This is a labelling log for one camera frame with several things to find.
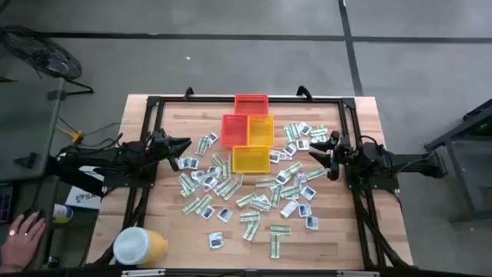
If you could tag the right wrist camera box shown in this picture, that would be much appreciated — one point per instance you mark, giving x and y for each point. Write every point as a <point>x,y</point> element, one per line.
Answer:
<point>344,154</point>

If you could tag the plain white packet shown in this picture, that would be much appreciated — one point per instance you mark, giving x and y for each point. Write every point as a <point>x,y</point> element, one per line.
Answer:
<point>289,209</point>

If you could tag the dark keyboard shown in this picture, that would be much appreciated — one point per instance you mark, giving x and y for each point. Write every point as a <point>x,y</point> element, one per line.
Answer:
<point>5,204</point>

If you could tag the white printed box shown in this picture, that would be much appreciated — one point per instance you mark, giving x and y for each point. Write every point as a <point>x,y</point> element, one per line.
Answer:
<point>82,198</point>

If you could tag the narrow pale strip packet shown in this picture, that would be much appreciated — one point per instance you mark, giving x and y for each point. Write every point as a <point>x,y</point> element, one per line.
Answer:
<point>238,179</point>

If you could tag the yellow tub with white lid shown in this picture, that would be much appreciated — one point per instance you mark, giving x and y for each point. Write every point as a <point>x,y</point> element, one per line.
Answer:
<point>134,246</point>

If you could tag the grey desk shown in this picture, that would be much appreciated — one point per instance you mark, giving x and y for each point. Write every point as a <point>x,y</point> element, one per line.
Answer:
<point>23,123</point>

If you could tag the orange-red plastic basket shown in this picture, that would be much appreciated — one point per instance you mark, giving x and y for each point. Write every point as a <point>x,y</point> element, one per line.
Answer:
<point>234,131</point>
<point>250,104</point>

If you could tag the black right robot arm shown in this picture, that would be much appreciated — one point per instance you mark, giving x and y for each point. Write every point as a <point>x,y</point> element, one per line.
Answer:
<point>403,161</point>

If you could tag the silver bracket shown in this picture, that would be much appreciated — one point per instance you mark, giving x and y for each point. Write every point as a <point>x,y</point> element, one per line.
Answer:
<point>357,274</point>
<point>142,272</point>

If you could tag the grey metal cart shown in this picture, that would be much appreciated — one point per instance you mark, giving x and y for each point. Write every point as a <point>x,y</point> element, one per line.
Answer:
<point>480,181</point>

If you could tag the yellow plastic basket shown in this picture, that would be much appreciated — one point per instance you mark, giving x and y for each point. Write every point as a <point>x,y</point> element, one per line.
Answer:
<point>250,159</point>
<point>261,131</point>

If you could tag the small black bracket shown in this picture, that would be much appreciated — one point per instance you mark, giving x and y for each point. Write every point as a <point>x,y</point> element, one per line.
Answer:
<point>27,161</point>

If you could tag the black floor fan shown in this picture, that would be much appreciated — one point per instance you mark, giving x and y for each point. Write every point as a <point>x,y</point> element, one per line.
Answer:
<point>46,57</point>

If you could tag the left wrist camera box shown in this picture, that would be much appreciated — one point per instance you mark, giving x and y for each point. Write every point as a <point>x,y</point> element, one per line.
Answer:
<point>158,140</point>

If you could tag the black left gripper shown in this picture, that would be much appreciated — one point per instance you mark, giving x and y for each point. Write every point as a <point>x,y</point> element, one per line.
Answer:
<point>161,152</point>

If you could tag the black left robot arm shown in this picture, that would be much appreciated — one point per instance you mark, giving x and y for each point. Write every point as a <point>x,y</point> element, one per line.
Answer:
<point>96,157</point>

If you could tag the blue and yellow can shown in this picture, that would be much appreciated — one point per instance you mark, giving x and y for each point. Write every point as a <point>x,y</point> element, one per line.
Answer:
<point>61,213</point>

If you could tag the person's hand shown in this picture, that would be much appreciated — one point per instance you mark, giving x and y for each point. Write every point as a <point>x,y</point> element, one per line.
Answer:
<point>19,246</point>

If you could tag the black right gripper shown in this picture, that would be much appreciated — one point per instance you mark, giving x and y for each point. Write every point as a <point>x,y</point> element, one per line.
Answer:
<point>334,154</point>

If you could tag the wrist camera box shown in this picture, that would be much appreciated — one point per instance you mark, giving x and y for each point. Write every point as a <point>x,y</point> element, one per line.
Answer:
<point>344,154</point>
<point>158,140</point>

